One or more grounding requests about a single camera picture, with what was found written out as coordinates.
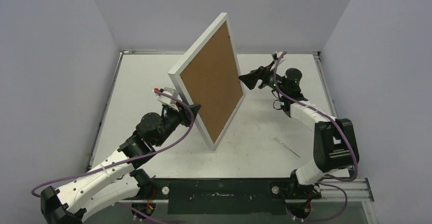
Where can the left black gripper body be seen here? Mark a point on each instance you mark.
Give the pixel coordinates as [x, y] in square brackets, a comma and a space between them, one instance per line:
[172, 118]

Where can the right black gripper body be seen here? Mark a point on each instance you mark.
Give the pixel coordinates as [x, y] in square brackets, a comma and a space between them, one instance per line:
[262, 77]

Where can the white picture frame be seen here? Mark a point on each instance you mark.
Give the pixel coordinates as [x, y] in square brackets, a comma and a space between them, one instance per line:
[207, 74]

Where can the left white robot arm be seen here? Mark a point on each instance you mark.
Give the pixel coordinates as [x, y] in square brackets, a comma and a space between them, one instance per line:
[118, 177]

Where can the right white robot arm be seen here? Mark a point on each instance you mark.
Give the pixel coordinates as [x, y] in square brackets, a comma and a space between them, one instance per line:
[334, 142]

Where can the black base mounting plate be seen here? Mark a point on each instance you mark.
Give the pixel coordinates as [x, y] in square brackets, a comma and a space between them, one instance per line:
[227, 195]

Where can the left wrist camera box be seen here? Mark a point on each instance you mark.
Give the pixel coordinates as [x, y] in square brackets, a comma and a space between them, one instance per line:
[169, 98]

